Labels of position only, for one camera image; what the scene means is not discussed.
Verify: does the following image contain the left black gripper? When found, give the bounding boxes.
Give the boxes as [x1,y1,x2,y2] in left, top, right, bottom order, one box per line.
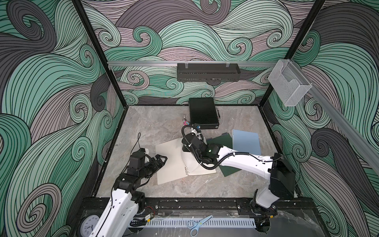
[137,154,166,180]

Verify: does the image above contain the beige spiral notebook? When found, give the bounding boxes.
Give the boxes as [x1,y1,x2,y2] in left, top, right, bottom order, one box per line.
[156,138,216,185]

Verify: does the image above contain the dark green spiral notebook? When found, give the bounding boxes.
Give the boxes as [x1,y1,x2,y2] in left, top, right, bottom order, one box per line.
[205,132,249,177]

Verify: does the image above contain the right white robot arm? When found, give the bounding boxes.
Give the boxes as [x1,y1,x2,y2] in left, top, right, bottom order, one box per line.
[181,125,296,211]

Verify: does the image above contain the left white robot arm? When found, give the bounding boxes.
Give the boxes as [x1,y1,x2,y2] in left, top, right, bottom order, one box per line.
[89,148,167,237]

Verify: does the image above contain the light blue spiral notebook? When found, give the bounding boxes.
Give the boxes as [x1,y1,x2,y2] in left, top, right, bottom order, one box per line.
[232,129,261,156]

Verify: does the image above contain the black case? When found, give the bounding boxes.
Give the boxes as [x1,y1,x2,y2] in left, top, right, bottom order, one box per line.
[189,97,220,129]

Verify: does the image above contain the blue scissors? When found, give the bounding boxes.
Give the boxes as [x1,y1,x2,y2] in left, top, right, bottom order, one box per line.
[187,215,213,237]

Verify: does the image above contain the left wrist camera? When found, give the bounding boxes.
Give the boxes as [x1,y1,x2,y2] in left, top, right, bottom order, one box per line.
[129,148,149,170]

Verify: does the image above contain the white slotted cable duct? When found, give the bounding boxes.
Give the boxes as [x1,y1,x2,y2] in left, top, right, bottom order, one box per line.
[144,217,256,229]

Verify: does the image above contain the black wall tray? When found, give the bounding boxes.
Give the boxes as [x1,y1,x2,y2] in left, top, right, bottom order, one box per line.
[177,63,241,83]

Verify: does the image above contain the white wall clock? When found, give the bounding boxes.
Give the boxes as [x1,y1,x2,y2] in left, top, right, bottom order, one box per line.
[77,215,100,237]

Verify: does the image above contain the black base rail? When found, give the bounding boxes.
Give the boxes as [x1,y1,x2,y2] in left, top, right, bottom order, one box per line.
[79,197,317,216]

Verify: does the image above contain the clear wall holder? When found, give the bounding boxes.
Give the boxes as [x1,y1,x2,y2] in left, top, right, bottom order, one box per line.
[268,59,312,107]

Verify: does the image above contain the aluminium rail back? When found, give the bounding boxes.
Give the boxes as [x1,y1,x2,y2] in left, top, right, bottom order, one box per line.
[107,60,277,68]

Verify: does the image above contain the aluminium rail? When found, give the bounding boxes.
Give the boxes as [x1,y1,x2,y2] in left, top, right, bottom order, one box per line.
[107,60,277,68]
[291,60,379,175]

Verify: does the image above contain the aluminium rail right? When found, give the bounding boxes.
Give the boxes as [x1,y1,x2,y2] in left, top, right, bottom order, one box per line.
[291,60,379,175]

